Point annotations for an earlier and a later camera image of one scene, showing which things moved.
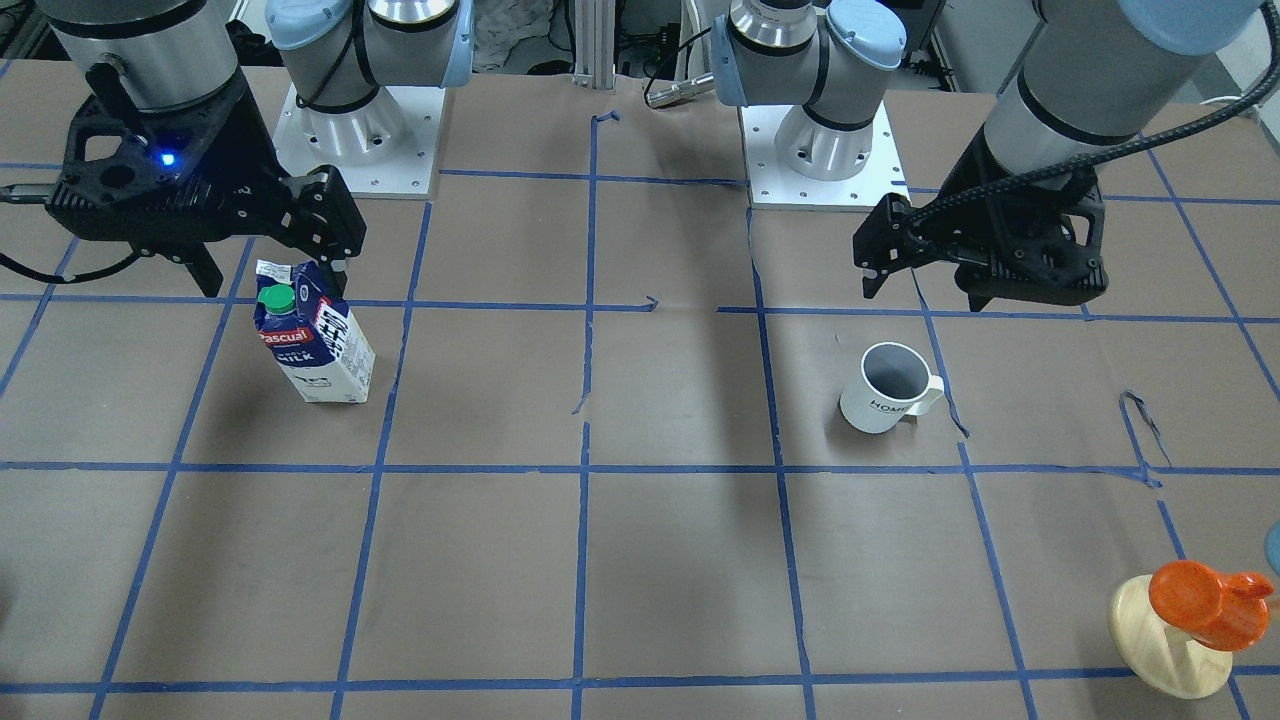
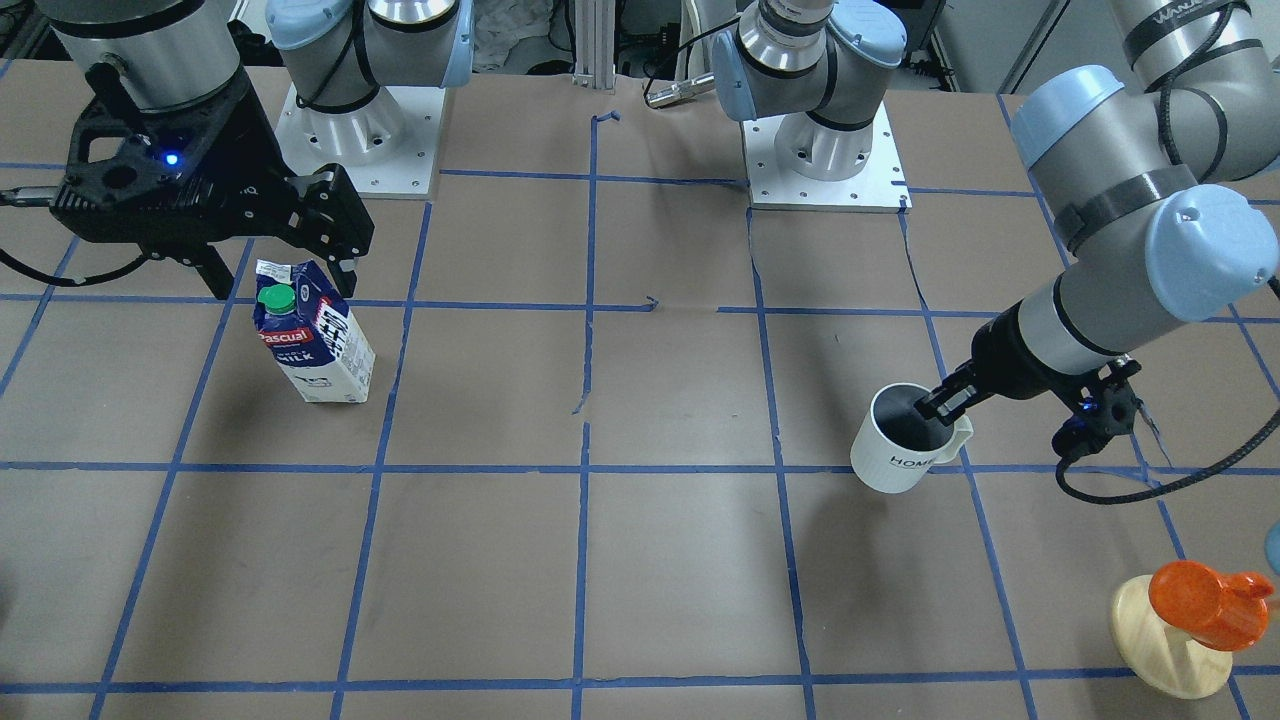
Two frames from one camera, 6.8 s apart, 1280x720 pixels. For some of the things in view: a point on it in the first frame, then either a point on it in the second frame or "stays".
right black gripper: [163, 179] stays
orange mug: [1225, 612] stays
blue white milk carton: [312, 336] stays
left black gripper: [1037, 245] → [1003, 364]
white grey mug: [894, 380] → [898, 446]
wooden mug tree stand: [1162, 655] stays
